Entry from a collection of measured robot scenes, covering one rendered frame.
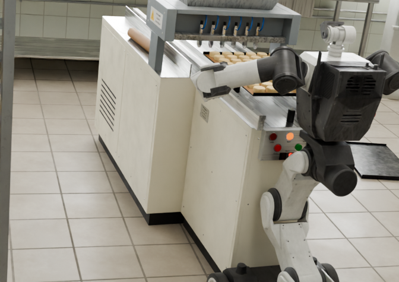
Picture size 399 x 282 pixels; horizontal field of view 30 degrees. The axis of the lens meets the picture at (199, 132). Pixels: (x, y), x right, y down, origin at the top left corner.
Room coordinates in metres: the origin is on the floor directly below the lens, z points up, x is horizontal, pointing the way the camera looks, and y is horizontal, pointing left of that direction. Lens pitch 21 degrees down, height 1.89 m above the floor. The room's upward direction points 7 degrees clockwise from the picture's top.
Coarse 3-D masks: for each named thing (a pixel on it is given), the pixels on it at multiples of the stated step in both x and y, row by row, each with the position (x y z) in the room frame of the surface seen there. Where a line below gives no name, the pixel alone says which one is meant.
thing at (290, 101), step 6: (216, 42) 4.17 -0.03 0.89; (216, 48) 4.16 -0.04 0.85; (222, 48) 4.08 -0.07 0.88; (228, 48) 4.02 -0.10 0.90; (276, 96) 3.42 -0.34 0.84; (282, 96) 3.36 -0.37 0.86; (288, 96) 3.31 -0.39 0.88; (294, 96) 3.27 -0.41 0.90; (288, 102) 3.30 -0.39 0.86; (294, 102) 3.25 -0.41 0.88; (294, 108) 3.24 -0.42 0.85
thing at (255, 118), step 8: (136, 8) 4.76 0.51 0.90; (144, 16) 4.56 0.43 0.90; (176, 48) 3.93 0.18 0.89; (184, 48) 3.89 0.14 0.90; (184, 56) 3.80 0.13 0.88; (192, 56) 3.74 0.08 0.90; (192, 64) 3.68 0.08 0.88; (200, 64) 3.61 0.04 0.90; (232, 96) 3.18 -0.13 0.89; (240, 96) 3.17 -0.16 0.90; (232, 104) 3.17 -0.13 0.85; (240, 104) 3.09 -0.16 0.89; (248, 104) 3.06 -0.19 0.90; (240, 112) 3.08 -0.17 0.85; (248, 112) 3.01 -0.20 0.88; (256, 112) 2.97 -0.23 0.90; (248, 120) 3.00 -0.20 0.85; (256, 120) 2.93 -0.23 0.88; (264, 120) 2.93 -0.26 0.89; (256, 128) 2.92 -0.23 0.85
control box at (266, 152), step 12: (264, 132) 2.93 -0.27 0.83; (276, 132) 2.95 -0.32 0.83; (288, 132) 2.97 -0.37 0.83; (264, 144) 2.93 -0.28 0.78; (276, 144) 2.95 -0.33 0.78; (288, 144) 2.98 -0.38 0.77; (300, 144) 3.00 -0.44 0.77; (264, 156) 2.94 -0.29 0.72; (276, 156) 2.96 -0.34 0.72; (288, 156) 2.98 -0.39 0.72
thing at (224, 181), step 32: (256, 96) 3.39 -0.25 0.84; (192, 128) 3.55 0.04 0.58; (224, 128) 3.19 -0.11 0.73; (192, 160) 3.50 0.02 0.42; (224, 160) 3.14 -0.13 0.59; (256, 160) 2.96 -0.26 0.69; (192, 192) 3.45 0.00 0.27; (224, 192) 3.10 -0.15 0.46; (256, 192) 2.97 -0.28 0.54; (192, 224) 3.40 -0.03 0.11; (224, 224) 3.05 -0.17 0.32; (256, 224) 2.98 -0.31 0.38; (224, 256) 3.01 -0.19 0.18; (256, 256) 2.99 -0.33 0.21
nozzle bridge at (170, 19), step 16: (160, 0) 3.69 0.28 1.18; (176, 0) 3.74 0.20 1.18; (160, 16) 3.59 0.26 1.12; (176, 16) 3.61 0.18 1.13; (192, 16) 3.65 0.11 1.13; (208, 16) 3.68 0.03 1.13; (224, 16) 3.71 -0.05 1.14; (240, 16) 3.65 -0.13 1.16; (256, 16) 3.68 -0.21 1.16; (272, 16) 3.72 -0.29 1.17; (288, 16) 3.75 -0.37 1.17; (160, 32) 3.57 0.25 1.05; (176, 32) 3.61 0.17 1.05; (192, 32) 3.65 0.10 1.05; (208, 32) 3.68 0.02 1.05; (240, 32) 3.75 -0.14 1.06; (272, 32) 3.82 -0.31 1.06; (288, 32) 3.78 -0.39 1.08; (160, 48) 3.61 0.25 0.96; (272, 48) 3.94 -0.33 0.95; (160, 64) 3.61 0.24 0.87
